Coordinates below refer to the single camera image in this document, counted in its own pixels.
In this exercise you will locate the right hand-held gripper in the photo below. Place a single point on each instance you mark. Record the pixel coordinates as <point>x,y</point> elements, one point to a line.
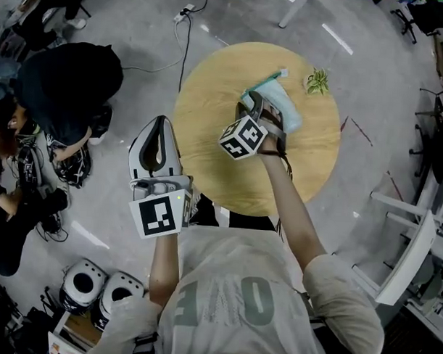
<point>242,137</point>

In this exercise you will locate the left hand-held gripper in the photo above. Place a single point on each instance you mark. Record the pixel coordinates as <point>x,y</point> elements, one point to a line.
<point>158,215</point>

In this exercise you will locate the light teal zipper pouch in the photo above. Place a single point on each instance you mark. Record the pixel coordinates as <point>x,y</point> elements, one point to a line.
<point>282,102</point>

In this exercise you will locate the person's left forearm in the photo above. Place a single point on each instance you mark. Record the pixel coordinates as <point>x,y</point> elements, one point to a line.
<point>164,265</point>

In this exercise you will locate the person's right forearm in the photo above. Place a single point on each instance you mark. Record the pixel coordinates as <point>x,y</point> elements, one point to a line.
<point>291,207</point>

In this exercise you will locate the person's right hand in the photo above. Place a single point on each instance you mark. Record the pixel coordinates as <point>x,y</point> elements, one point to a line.
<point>271,114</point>

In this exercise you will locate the small potted green plant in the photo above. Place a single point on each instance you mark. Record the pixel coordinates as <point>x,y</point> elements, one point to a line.
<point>317,81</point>

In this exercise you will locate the person's black trousers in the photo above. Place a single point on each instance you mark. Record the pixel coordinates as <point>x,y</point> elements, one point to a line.
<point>238,217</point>

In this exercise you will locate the white table leg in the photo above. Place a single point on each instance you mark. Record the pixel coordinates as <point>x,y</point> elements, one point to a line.
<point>294,10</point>

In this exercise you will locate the white power strip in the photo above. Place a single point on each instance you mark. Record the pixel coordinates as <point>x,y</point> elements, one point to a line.
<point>184,12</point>

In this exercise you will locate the person's cream printed shirt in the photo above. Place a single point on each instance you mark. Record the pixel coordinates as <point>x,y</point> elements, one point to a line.
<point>246,300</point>

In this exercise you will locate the black metal chair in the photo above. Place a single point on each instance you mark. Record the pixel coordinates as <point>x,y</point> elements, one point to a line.
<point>435,136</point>

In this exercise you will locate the cardboard box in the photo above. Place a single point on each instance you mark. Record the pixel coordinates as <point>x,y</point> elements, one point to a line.
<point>78,331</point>

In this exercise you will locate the black office chair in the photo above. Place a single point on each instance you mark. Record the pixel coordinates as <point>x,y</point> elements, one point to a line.
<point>426,16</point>

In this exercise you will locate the white chair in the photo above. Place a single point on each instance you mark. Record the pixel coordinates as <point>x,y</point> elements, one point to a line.
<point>407,259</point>

